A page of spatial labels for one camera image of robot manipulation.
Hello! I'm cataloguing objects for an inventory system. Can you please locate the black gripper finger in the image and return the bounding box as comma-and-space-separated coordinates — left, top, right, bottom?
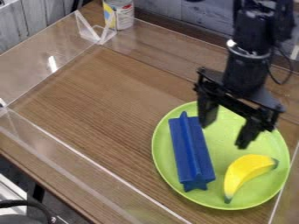
235, 116, 267, 150
197, 93, 219, 128

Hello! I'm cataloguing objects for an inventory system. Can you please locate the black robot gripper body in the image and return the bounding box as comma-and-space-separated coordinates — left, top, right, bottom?
193, 40, 286, 131

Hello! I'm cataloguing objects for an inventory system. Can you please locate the yellow toy banana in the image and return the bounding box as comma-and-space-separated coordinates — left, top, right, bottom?
223, 154, 279, 204

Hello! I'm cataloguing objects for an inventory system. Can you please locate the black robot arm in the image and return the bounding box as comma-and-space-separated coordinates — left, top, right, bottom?
193, 0, 295, 149

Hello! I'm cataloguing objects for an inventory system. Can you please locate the blue star-shaped block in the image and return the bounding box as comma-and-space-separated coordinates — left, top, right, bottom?
168, 111, 216, 192

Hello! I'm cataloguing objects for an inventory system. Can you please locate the clear acrylic enclosure wall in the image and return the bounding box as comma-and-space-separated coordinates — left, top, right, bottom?
0, 10, 299, 224

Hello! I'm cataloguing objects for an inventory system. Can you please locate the black cable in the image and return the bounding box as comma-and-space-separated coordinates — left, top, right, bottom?
0, 199, 56, 224

